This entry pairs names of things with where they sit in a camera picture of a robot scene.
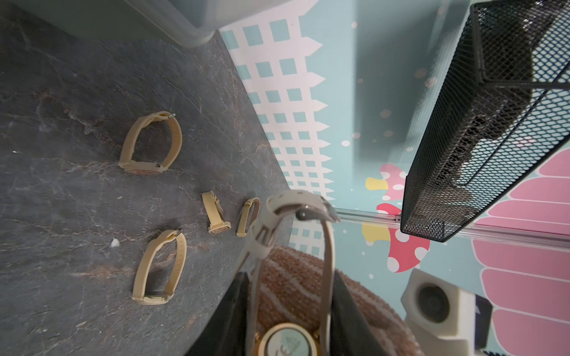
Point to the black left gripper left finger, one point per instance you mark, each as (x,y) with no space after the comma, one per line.
(225,333)

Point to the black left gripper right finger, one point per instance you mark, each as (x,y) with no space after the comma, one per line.
(350,333)

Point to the black wire mesh basket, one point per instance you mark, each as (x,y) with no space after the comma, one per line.
(503,109)

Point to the translucent green storage box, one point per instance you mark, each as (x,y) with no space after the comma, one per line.
(185,23)

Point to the cream watch front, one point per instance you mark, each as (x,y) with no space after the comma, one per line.
(147,269)

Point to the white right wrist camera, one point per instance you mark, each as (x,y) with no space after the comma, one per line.
(445,318)

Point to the cream square dial watch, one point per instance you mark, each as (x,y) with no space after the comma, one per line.
(249,214)

